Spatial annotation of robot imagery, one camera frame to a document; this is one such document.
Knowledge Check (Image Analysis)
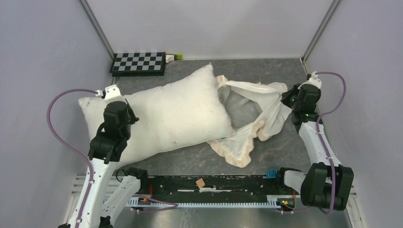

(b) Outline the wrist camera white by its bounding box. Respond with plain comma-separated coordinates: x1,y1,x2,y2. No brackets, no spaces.
305,71,322,89
95,84,124,104

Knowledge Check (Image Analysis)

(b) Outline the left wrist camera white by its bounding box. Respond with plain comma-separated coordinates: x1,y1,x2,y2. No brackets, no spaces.
95,84,124,104

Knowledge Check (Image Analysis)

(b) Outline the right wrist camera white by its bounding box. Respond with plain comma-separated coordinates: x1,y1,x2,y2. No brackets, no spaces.
305,71,322,89

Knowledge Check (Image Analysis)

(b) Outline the small tan cube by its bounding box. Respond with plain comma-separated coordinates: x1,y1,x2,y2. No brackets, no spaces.
196,178,206,189

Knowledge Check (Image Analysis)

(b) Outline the white pillow insert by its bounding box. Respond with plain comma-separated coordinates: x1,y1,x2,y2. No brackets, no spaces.
78,63,237,167

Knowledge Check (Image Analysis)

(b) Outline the grey pillowcase with cream ruffle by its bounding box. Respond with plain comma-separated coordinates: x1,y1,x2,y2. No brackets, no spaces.
208,75,291,168

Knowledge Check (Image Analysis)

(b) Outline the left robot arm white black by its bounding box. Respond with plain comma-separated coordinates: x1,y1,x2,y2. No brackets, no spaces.
61,98,149,228

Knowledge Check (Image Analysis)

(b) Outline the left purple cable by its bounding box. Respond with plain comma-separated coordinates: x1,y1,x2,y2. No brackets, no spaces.
46,88,180,228

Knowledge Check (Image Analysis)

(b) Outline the light blue cable duct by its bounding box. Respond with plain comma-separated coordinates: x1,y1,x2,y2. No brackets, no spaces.
126,197,296,209

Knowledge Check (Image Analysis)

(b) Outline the yellow green small object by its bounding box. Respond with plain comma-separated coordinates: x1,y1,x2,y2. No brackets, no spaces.
165,53,183,63

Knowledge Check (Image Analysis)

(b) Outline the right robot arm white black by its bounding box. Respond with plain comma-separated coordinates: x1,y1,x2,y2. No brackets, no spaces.
274,84,354,213

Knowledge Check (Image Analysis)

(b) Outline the blue toy brick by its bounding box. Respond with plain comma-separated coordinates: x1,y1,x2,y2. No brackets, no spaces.
266,170,278,179

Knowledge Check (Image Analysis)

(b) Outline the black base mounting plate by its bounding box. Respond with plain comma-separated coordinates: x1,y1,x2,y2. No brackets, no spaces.
137,175,296,203

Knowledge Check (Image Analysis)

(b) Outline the black white checkerboard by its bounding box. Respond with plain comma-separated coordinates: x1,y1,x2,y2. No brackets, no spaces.
110,52,166,77

